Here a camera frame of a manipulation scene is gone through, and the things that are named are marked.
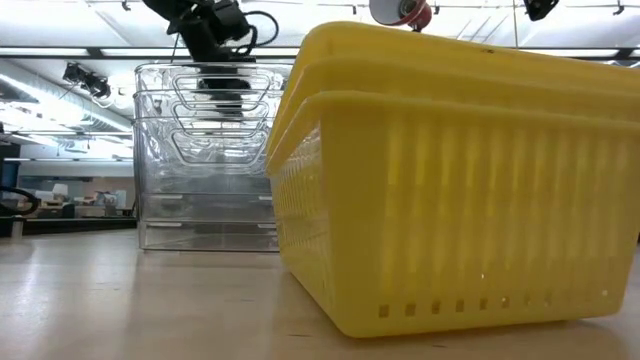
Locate yellow plastic basket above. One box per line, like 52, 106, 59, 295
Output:
264, 89, 640, 340
264, 20, 640, 169

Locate thick black curved cable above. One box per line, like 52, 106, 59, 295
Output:
0, 184, 42, 219

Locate clear plastic bin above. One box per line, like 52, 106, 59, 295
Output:
132, 62, 296, 195
132, 117, 282, 253
132, 90, 287, 225

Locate red desk lamp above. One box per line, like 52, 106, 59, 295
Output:
368, 0, 434, 33

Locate background desk with clutter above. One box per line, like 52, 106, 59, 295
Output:
19, 182, 136, 220

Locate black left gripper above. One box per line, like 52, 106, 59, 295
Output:
172, 0, 257, 64

